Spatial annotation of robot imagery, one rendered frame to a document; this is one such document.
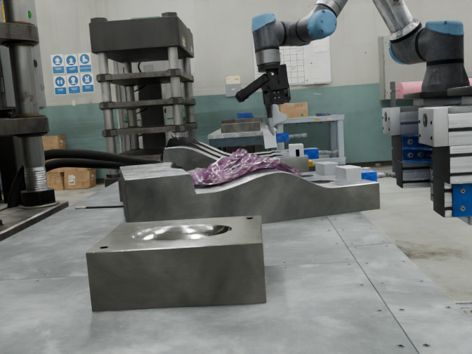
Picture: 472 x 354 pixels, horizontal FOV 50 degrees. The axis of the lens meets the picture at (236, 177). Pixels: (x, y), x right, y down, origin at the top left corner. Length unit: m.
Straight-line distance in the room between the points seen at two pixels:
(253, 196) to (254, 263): 0.39
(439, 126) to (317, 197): 0.39
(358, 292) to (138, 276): 0.25
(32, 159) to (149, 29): 3.98
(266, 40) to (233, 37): 6.40
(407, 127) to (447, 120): 0.50
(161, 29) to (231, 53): 2.71
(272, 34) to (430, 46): 0.55
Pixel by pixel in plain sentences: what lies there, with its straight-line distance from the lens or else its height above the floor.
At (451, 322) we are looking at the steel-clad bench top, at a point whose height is 0.80.
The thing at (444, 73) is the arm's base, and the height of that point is 1.09.
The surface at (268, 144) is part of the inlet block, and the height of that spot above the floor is 0.91.
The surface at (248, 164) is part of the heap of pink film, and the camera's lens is 1.00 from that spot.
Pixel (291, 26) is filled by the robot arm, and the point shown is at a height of 1.26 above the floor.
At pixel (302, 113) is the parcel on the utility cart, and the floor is 0.92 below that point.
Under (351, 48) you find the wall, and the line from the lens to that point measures 8.05.
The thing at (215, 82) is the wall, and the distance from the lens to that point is 7.90.
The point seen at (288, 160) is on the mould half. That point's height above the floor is 0.88.
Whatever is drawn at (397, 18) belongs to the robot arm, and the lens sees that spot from 1.87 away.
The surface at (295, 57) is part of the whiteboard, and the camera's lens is 7.92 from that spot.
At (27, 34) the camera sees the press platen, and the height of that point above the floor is 1.26.
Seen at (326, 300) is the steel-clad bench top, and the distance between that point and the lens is 0.59.
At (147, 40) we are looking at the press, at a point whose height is 1.79.
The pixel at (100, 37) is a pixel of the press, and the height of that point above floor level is 1.86.
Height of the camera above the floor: 1.02
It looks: 7 degrees down
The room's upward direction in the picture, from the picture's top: 4 degrees counter-clockwise
